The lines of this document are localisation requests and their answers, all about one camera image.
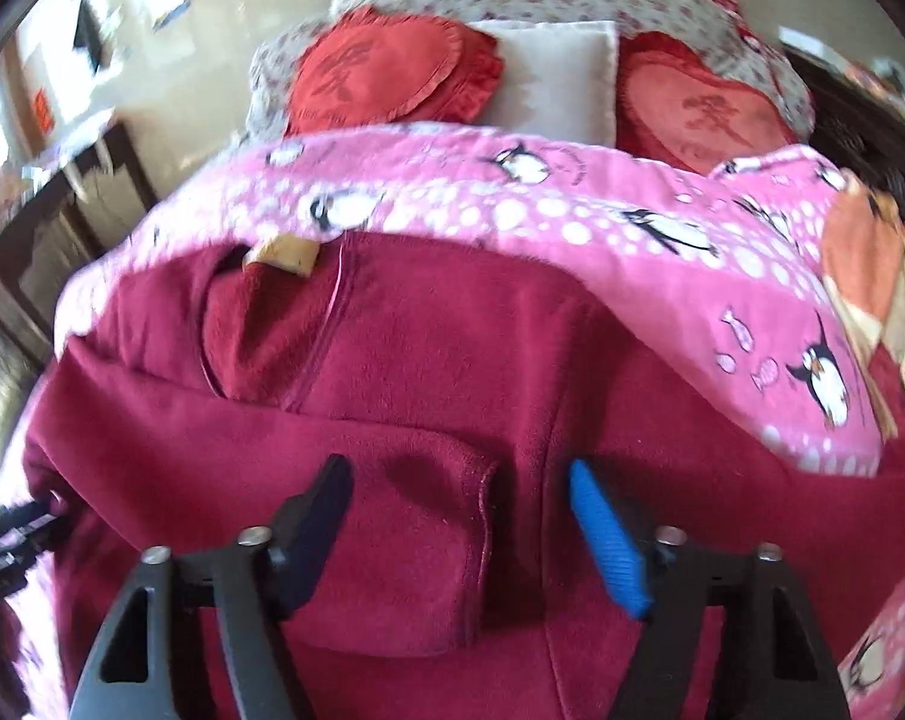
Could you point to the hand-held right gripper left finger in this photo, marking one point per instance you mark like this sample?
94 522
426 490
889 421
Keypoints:
325 510

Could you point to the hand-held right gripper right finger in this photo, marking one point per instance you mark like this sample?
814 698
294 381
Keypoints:
606 540

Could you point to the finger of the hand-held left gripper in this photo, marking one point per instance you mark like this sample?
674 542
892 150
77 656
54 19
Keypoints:
25 519
2 566

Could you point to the maroon fleece garment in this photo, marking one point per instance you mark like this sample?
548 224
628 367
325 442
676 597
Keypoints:
422 360

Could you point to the dark wooden desk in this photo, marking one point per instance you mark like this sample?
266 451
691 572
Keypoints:
85 187

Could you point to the pink penguin print blanket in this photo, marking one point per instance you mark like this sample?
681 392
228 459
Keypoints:
572 187

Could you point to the orange floral quilt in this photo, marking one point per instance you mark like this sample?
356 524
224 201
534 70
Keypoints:
869 255

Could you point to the red heart-shaped pillow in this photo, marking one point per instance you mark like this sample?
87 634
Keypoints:
377 67
692 112

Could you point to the white square pillow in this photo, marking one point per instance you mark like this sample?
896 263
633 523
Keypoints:
557 75

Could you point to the dark wooden headboard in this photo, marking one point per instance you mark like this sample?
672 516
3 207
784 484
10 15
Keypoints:
857 127

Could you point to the red wall sticker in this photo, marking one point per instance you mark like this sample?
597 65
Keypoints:
41 109

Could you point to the black wall fixture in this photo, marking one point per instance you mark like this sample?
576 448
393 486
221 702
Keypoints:
89 34

